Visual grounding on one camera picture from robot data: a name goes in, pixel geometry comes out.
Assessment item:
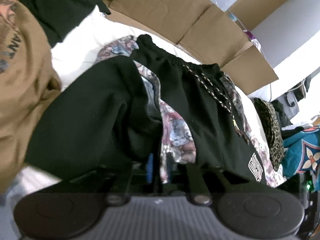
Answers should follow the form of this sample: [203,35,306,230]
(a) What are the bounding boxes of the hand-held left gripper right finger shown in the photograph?
[167,160,242,205]

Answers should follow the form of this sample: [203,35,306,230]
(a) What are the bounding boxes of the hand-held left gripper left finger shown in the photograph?
[70,154,155,207]

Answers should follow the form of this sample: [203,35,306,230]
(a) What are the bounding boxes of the black shorts with patterned lining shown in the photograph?
[25,34,285,188]

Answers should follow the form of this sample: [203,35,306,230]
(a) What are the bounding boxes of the teal printed cloth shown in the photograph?
[282,126,320,180]

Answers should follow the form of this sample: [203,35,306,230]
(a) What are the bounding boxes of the leopard print cloth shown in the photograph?
[254,97,285,171]

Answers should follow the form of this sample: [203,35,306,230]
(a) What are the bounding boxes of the cream printed bedsheet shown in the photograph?
[5,5,273,205]

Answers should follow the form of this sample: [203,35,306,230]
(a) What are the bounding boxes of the brown printed hoodie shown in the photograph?
[0,0,62,194]

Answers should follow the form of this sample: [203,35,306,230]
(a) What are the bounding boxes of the purple printed packet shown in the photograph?
[244,29,262,53]

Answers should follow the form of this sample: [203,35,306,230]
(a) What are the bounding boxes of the flat cardboard sheet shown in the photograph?
[95,0,279,96]

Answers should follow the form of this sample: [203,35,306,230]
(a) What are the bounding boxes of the black garment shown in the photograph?
[15,0,112,48]

